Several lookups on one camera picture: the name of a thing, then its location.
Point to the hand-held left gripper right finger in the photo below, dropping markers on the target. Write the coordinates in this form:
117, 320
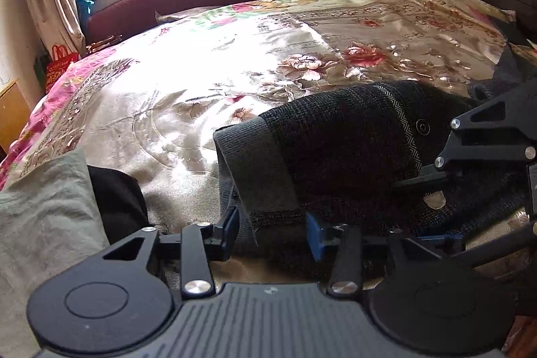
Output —
315, 236

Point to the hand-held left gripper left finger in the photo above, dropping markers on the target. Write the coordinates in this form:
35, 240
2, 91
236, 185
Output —
230, 232

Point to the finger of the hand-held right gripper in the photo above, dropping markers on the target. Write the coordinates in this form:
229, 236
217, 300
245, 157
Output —
440, 242
486, 131

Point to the dark knit pants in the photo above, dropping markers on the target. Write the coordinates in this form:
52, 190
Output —
344, 148

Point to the black cloth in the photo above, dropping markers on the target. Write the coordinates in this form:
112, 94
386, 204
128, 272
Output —
117, 198

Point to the floral satin bedspread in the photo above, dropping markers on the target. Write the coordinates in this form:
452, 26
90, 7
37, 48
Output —
168, 89

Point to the grey-green cloth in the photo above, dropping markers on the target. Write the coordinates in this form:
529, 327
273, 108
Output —
46, 215

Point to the gold shiny object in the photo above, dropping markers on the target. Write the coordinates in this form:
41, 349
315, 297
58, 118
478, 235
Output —
103, 43

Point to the red gift bag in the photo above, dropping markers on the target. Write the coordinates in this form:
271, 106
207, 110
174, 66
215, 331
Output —
61, 62

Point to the wooden side cabinet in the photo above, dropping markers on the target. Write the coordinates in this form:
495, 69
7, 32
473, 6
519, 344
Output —
12, 114

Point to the teal bag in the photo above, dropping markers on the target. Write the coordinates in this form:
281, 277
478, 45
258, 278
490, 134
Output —
84, 8

